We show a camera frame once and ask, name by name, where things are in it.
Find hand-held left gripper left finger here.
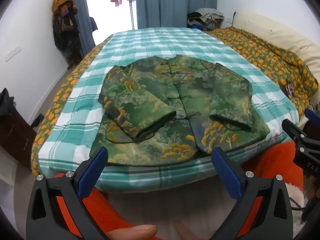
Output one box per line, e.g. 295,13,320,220
26,146,109,240

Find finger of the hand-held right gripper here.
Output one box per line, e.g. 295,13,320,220
282,119,308,145
304,108,320,130

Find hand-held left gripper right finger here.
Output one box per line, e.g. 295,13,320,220
211,147,293,240

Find green floral padded jacket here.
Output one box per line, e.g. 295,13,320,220
89,55,270,167

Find clothes on coat rack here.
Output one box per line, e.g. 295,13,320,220
52,0,84,70

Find pile of clothes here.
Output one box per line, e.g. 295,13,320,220
187,8,225,32

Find metal clothes rack pole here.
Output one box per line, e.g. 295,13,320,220
128,0,136,29

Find person's left hand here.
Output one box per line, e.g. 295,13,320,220
104,224,158,240

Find person's orange clothing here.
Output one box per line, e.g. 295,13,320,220
54,141,305,240

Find dark wooden cabinet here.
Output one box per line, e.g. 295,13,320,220
0,105,44,169

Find orange floral green quilt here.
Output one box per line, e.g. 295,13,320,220
31,27,319,178

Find cream pillow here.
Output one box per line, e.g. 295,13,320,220
232,9,320,80

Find dark cloth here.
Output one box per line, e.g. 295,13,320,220
0,88,17,117

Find teal plaid blanket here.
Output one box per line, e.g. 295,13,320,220
40,27,300,193

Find narrow blue curtain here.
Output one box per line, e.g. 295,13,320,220
60,0,97,52

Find wide blue curtain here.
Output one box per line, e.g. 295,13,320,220
135,0,218,30

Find white wall switch plate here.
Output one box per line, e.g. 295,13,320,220
4,46,22,62

